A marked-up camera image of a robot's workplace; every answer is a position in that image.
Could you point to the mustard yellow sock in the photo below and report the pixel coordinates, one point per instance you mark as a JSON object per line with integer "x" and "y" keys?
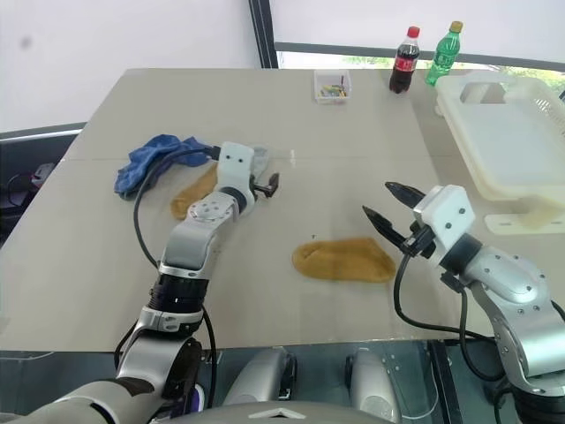
{"x": 344, "y": 260}
{"x": 194, "y": 194}

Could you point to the dark window frame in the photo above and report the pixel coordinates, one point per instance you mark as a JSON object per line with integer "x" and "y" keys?
{"x": 265, "y": 31}

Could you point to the blue sock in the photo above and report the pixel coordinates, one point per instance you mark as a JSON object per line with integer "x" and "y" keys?
{"x": 141, "y": 163}

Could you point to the small clear plastic box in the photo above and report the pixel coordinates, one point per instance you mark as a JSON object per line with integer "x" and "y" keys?
{"x": 333, "y": 86}

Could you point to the grey robot torso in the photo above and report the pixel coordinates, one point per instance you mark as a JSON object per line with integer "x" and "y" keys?
{"x": 132, "y": 408}

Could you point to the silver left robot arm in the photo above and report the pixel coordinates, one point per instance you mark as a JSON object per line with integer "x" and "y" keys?
{"x": 190, "y": 247}

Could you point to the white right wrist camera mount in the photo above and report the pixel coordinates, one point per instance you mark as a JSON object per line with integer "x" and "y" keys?
{"x": 446, "y": 216}

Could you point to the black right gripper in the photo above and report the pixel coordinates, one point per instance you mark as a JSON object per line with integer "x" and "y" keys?
{"x": 419, "y": 243}

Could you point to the green bottle yellow cap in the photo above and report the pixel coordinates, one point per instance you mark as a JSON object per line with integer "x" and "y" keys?
{"x": 443, "y": 55}

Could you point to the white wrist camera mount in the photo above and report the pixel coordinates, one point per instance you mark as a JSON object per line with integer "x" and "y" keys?
{"x": 236, "y": 165}
{"x": 446, "y": 216}

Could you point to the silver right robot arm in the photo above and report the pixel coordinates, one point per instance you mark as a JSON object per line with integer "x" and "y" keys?
{"x": 512, "y": 291}

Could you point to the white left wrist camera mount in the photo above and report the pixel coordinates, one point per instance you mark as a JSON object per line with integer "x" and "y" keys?
{"x": 236, "y": 165}

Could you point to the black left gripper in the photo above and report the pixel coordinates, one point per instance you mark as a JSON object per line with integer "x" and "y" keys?
{"x": 260, "y": 187}

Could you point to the silver rounded robot leg cover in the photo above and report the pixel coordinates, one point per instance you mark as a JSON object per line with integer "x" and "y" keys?
{"x": 260, "y": 375}
{"x": 375, "y": 384}

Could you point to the cola bottle red cap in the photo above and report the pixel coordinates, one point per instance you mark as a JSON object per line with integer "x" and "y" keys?
{"x": 404, "y": 62}

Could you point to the white plastic basket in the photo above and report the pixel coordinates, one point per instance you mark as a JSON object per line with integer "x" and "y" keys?
{"x": 503, "y": 132}

